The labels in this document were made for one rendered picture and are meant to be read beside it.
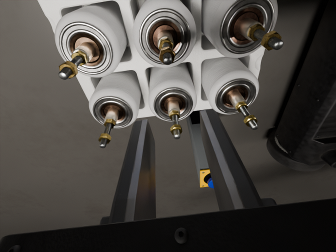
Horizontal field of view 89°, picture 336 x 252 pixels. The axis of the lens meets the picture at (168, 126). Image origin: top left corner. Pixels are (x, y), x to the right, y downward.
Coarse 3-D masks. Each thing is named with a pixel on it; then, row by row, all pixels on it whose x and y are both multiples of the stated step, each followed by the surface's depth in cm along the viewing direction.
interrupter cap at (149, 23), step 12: (156, 12) 23; (168, 12) 23; (144, 24) 24; (156, 24) 24; (168, 24) 24; (180, 24) 24; (144, 36) 25; (156, 36) 25; (180, 36) 25; (144, 48) 26; (156, 48) 26; (180, 48) 26; (156, 60) 27
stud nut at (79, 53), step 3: (75, 51) 23; (78, 51) 23; (81, 51) 23; (72, 54) 22; (75, 54) 22; (78, 54) 23; (81, 54) 23; (84, 54) 23; (72, 57) 23; (81, 57) 23; (84, 57) 23; (84, 60) 23; (81, 63) 23; (84, 63) 23
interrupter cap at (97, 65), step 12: (72, 24) 23; (84, 24) 23; (60, 36) 24; (72, 36) 24; (84, 36) 24; (96, 36) 24; (60, 48) 25; (72, 48) 25; (96, 48) 26; (108, 48) 26; (96, 60) 27; (108, 60) 27; (84, 72) 28; (96, 72) 28
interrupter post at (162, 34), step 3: (162, 30) 25; (165, 30) 24; (159, 33) 24; (162, 33) 23; (165, 33) 23; (168, 33) 24; (159, 36) 23; (162, 36) 22; (165, 36) 22; (168, 36) 22; (171, 36) 24; (159, 39) 23; (171, 39) 23
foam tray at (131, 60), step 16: (48, 0) 27; (64, 0) 27; (80, 0) 28; (96, 0) 28; (128, 0) 28; (192, 0) 28; (48, 16) 29; (128, 16) 29; (128, 32) 31; (128, 48) 41; (208, 48) 34; (128, 64) 35; (144, 64) 35; (192, 64) 35; (256, 64) 36; (80, 80) 36; (96, 80) 40; (144, 80) 37; (192, 80) 38; (144, 96) 40; (144, 112) 43
